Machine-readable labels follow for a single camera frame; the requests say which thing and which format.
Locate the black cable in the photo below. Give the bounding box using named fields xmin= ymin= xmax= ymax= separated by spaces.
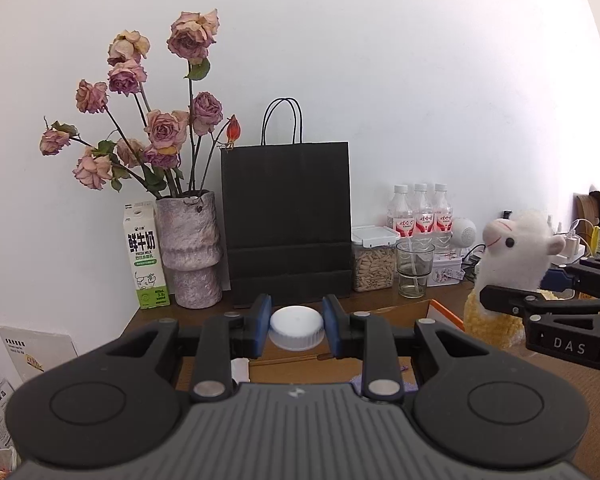
xmin=462 ymin=242 xmax=487 ymax=281

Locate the clear glass cup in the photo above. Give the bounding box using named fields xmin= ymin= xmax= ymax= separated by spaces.
xmin=396 ymin=240 xmax=436 ymax=298

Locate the clear seed jar white lid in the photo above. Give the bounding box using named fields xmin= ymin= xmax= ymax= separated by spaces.
xmin=351 ymin=225 xmax=400 ymax=292

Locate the dried pink rose bouquet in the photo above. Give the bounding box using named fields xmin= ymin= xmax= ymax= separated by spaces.
xmin=40 ymin=9 xmax=243 ymax=198

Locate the white round speaker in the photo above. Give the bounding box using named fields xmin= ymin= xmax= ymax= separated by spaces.
xmin=450 ymin=216 xmax=477 ymax=250

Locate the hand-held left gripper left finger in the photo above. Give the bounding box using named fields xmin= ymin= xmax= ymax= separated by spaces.
xmin=105 ymin=294 xmax=272 ymax=401

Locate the black paper shopping bag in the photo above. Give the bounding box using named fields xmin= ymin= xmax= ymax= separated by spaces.
xmin=221 ymin=97 xmax=353 ymax=308

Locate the white and green milk carton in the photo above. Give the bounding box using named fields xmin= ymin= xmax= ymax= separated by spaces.
xmin=123 ymin=200 xmax=171 ymax=309

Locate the white booklet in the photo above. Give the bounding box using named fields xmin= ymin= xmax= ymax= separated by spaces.
xmin=0 ymin=324 xmax=78 ymax=390

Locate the white wall adapter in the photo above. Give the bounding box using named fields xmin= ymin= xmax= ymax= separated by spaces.
xmin=562 ymin=230 xmax=588 ymax=267

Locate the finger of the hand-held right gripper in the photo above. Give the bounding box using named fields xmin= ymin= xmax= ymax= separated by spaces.
xmin=480 ymin=285 xmax=600 ymax=322
xmin=545 ymin=257 xmax=600 ymax=296

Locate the white and yellow alpaca plush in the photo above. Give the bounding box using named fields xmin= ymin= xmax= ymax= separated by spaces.
xmin=464 ymin=210 xmax=566 ymax=348

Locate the thin wooden stick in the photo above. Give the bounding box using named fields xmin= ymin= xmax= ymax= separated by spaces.
xmin=254 ymin=354 xmax=331 ymax=365

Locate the white ribbed bottle cap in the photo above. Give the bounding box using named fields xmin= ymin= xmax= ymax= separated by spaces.
xmin=270 ymin=306 xmax=326 ymax=352

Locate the white printed tin box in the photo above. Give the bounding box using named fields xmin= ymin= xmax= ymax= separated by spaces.
xmin=427 ymin=252 xmax=465 ymax=287

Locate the red pumpkin print cardboard box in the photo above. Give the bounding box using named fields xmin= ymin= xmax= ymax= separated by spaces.
xmin=172 ymin=299 xmax=466 ymax=393

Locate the mottled grey ceramic vase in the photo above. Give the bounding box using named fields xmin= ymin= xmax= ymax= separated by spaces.
xmin=155 ymin=190 xmax=223 ymax=309

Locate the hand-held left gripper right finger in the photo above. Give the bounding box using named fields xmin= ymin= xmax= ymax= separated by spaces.
xmin=322 ymin=294 xmax=481 ymax=402

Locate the water bottle red label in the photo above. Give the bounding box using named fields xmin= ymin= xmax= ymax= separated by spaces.
xmin=386 ymin=185 xmax=415 ymax=242
xmin=412 ymin=183 xmax=435 ymax=246
xmin=432 ymin=183 xmax=455 ymax=253

